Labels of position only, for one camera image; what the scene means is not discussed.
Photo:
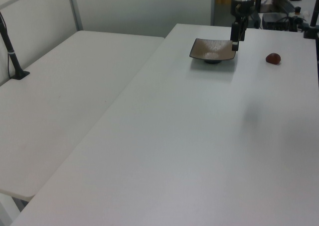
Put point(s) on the black camera stand pole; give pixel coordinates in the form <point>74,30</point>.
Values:
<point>11,54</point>

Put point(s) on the small brown chestnut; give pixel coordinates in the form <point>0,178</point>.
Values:
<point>273,58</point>

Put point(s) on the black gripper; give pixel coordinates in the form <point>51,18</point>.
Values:
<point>245,7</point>

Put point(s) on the square brown ceramic plate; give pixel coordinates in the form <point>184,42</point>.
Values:
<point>211,49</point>

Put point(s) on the black equipment box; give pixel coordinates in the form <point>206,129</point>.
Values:
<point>272,18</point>

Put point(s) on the black clamp stand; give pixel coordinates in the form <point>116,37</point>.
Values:
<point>312,24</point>

